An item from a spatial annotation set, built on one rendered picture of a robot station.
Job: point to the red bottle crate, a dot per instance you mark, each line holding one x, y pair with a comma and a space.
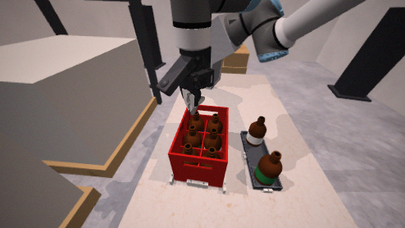
182, 172

